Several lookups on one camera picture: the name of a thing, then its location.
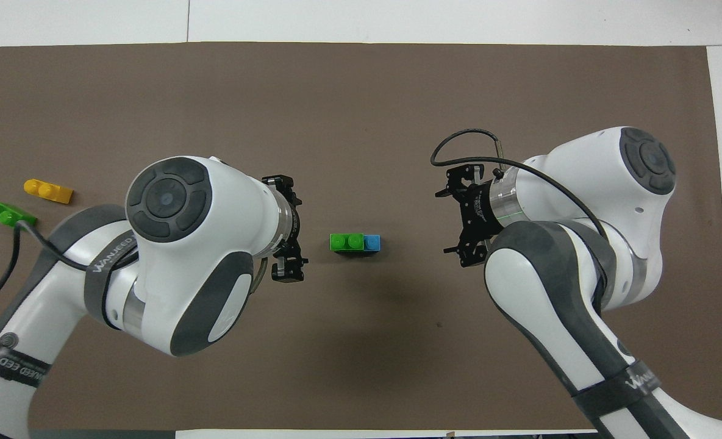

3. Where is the blue three-stud toy block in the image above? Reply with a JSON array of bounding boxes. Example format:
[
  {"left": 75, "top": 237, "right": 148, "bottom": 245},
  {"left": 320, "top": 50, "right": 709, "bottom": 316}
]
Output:
[{"left": 337, "top": 234, "right": 381, "bottom": 257}]

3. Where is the brown paper mat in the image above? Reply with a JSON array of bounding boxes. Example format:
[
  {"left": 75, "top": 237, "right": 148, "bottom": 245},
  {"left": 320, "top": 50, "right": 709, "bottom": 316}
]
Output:
[{"left": 0, "top": 41, "right": 722, "bottom": 431}]

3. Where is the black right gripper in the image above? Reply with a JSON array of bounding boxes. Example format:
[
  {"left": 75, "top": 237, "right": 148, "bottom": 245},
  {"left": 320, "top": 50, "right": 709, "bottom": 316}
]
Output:
[{"left": 435, "top": 163, "right": 509, "bottom": 269}]

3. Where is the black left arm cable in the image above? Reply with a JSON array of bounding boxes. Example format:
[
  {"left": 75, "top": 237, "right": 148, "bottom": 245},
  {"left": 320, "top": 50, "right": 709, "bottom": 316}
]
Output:
[{"left": 0, "top": 219, "right": 93, "bottom": 439}]

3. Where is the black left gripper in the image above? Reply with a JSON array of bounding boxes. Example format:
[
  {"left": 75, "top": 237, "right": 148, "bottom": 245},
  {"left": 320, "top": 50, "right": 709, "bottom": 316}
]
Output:
[{"left": 262, "top": 174, "right": 309, "bottom": 284}]

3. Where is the yellow two-stud toy block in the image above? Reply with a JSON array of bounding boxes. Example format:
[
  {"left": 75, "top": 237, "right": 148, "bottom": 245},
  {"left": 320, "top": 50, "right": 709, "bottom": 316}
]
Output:
[{"left": 24, "top": 179, "right": 74, "bottom": 204}]

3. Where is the green two-stud toy block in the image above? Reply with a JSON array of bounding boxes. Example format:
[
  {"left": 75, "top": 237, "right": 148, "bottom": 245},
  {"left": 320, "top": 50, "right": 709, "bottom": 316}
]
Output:
[
  {"left": 329, "top": 233, "right": 365, "bottom": 253},
  {"left": 0, "top": 202, "right": 38, "bottom": 229}
]

